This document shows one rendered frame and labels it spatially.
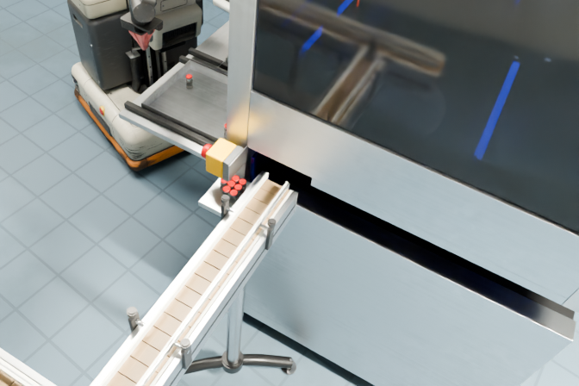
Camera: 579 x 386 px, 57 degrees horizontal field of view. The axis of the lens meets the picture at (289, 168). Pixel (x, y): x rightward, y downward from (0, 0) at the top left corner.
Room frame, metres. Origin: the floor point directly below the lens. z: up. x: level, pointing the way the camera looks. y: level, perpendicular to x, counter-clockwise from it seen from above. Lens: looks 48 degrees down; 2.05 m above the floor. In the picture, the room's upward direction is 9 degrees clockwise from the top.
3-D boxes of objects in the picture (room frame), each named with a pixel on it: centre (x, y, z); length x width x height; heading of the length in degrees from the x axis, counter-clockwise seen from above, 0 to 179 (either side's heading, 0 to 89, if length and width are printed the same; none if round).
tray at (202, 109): (1.25, 0.28, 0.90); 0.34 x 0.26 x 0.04; 69
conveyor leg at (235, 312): (0.76, 0.10, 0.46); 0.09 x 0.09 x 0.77; 69
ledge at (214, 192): (0.91, 0.14, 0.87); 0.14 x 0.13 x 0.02; 69
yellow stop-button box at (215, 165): (0.94, 0.18, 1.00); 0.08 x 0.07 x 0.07; 69
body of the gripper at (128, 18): (1.25, 0.47, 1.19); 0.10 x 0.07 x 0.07; 68
